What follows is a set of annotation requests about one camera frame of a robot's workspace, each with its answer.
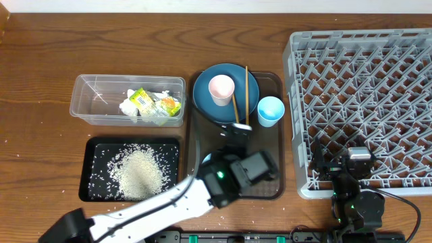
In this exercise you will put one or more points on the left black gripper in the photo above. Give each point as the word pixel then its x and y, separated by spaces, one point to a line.
pixel 220 159

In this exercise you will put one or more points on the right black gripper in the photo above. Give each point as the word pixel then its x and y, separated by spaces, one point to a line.
pixel 331 169

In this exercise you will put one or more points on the light blue bowl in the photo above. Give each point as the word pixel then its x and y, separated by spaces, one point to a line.
pixel 207 158

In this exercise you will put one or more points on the wooden chopstick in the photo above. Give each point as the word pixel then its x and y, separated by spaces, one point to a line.
pixel 247 95
pixel 235 108

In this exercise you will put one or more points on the light blue plastic cup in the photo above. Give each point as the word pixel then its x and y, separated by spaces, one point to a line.
pixel 270 111

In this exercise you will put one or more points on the pink plastic cup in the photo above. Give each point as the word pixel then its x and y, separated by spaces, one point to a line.
pixel 221 88

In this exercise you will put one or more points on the pile of white rice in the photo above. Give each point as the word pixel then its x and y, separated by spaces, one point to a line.
pixel 136 172

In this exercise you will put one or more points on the green yellow snack wrapper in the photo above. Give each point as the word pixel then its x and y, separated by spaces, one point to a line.
pixel 157 112

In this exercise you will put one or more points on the white tissue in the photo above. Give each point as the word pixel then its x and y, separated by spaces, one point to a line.
pixel 128 108
pixel 156 96

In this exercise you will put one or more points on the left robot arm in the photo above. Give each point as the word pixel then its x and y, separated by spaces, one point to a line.
pixel 187 200

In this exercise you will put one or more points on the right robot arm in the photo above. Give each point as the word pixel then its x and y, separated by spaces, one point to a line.
pixel 358 212

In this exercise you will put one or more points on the clear plastic waste bin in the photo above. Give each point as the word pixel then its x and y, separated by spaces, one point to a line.
pixel 96 98

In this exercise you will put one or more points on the grey dishwasher rack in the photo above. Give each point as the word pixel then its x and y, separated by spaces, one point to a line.
pixel 368 84

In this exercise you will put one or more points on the brown plastic serving tray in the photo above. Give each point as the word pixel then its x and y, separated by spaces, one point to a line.
pixel 262 139

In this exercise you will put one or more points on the dark blue plate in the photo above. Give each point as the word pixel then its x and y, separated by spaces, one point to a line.
pixel 202 96

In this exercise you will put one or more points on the black plastic tray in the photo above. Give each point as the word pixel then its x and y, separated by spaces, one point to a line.
pixel 98 148

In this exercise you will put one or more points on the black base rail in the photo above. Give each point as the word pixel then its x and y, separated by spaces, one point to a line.
pixel 296 236

